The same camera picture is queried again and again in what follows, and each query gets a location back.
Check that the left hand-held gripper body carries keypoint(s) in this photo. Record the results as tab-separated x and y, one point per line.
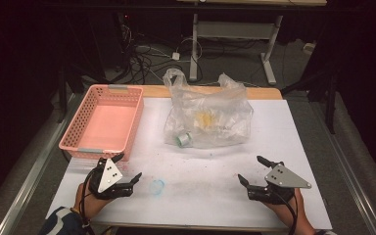
109	174

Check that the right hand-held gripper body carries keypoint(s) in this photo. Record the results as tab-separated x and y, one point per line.
284	178

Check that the pink perforated plastic basket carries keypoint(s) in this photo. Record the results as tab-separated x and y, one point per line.
111	112

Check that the small white-lidded jar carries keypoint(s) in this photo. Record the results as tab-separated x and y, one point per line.
184	139

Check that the clear plastic smiley bag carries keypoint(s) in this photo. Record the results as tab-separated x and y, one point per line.
215	111

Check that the person's right hand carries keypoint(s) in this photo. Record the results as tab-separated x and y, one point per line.
295	212

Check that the person's left hand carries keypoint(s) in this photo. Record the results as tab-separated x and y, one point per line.
88	204

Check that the white sheet table cover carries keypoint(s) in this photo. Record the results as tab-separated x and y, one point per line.
209	196

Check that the black metal stand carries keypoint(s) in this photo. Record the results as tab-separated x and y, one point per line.
330	98
62	94

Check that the small white power adapter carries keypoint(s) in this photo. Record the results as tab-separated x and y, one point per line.
175	56

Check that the white power strip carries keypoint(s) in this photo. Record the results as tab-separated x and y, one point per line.
308	48

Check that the metal floor rail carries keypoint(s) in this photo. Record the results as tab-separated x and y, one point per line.
29	182
349	176

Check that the white metal desk frame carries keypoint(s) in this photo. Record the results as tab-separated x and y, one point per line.
235	30

